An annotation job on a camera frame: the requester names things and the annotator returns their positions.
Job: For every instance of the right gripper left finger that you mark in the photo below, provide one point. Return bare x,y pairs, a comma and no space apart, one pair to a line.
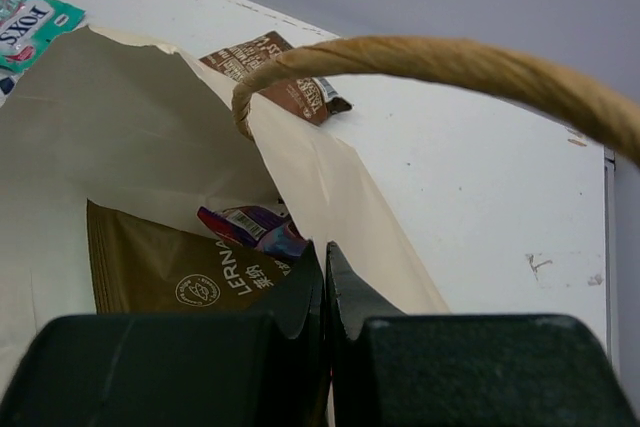
264,366

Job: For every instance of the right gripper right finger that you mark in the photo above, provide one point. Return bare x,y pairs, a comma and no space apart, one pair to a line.
394,369

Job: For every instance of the purple snack packet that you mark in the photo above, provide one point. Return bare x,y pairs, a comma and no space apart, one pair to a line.
267,229

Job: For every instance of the olive brown snack bag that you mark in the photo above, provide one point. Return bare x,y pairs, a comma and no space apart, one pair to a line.
140,266

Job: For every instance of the dark brown snack bag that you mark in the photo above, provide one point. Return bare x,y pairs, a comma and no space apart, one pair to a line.
312,99

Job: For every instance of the teal Fox's candy bag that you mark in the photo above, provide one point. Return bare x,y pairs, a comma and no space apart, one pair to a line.
29,26

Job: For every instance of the blue snack packet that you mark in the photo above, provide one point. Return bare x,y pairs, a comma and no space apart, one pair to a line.
8,81

